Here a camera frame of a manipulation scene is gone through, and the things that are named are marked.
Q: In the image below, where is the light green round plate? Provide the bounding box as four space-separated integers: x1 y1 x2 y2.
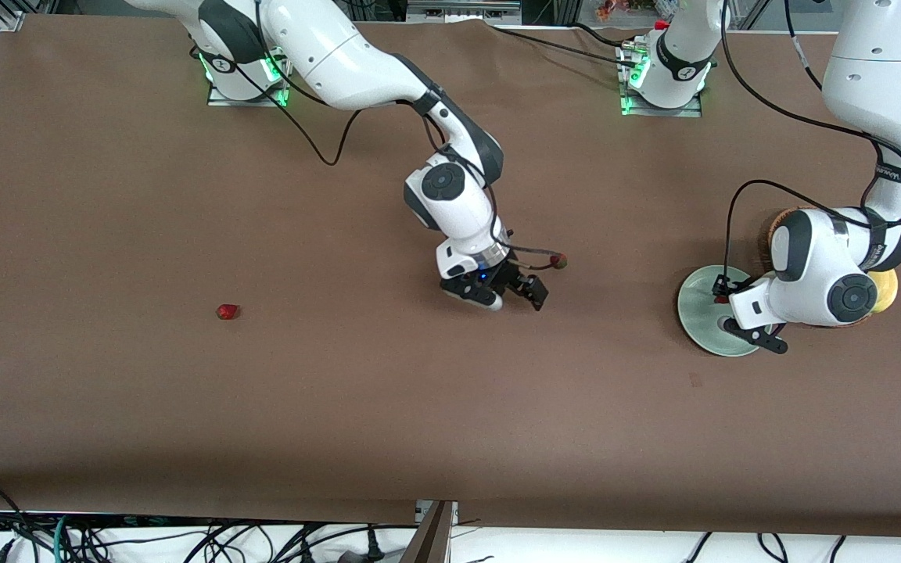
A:
677 265 770 358

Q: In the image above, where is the brown wicker basket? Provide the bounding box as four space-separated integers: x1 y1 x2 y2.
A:
756 205 870 329

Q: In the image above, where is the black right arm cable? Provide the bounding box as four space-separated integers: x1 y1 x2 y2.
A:
233 47 557 271

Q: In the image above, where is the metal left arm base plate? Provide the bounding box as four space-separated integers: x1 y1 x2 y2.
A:
617 43 704 118

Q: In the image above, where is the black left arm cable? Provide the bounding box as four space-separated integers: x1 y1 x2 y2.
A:
713 0 901 282

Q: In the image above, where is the yellow banana bunch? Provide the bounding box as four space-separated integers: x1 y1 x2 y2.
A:
867 267 899 316

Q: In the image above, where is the grey metal rail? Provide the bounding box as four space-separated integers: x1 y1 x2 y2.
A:
406 0 523 24

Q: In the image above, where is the brown table cover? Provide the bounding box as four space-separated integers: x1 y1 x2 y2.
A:
0 14 901 539

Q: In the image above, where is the black cable lying on cover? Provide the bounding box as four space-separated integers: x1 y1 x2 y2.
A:
490 23 639 67

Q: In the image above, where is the brown slanted post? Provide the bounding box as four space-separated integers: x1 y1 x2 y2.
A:
402 500 455 563

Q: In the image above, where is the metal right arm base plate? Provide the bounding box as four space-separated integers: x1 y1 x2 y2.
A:
206 47 293 109

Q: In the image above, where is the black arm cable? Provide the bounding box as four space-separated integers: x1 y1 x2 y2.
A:
713 0 901 282
233 47 557 271

